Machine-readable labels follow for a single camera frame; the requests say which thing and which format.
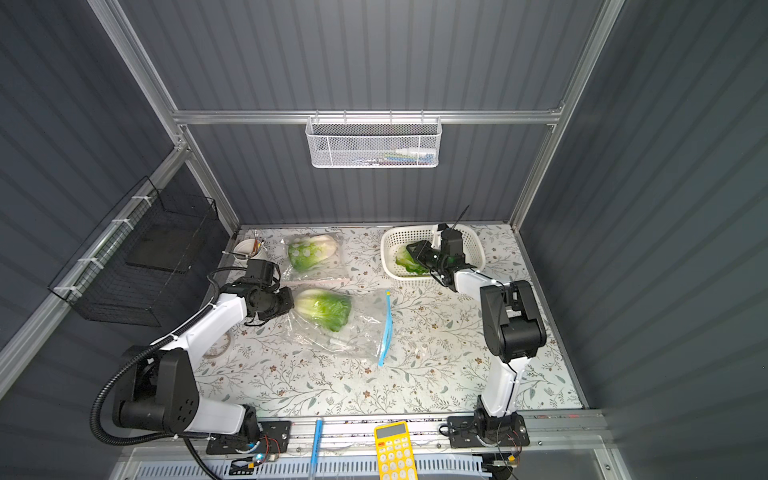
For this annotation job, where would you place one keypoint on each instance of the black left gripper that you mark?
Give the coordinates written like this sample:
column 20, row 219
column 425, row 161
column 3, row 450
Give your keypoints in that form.
column 282, row 302

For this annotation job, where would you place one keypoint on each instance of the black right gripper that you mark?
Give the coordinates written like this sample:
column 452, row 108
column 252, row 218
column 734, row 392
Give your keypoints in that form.
column 429, row 255

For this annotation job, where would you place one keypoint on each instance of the chinese cabbage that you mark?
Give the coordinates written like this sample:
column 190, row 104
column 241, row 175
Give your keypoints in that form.
column 324, row 308
column 304, row 253
column 405, row 261

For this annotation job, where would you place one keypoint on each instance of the clear zip-top bag blue seal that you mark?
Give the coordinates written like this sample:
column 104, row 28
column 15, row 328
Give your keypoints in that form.
column 367, row 335

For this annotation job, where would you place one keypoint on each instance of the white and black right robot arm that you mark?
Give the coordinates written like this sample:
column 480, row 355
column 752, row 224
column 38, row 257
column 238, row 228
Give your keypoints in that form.
column 513, row 331

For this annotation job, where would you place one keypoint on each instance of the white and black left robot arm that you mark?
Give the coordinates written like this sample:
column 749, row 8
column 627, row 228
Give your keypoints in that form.
column 154, row 395

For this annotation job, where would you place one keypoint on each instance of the white perforated plastic basket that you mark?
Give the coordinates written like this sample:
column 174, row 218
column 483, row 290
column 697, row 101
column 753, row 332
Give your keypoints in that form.
column 394, row 241

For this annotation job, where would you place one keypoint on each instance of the white cup pen holder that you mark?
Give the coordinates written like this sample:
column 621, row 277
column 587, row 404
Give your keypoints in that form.
column 248, row 249

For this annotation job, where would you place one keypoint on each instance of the blue pen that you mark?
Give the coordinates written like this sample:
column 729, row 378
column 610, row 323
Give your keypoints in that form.
column 317, row 437

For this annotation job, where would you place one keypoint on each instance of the yellow calculator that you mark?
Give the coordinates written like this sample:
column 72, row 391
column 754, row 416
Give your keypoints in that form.
column 394, row 452

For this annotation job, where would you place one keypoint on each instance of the white wire wall basket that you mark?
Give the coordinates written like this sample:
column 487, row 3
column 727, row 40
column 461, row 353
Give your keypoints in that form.
column 373, row 144

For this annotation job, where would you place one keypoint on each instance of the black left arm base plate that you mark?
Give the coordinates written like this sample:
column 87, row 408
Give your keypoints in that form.
column 273, row 439

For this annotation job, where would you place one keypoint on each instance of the black wire mesh basket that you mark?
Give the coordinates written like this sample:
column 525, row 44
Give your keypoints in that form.
column 146, row 269

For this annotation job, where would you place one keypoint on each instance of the white slotted cable duct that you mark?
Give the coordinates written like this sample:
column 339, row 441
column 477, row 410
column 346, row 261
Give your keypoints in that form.
column 425, row 466

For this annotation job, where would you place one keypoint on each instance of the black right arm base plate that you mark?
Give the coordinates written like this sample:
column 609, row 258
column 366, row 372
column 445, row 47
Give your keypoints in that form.
column 480, row 431

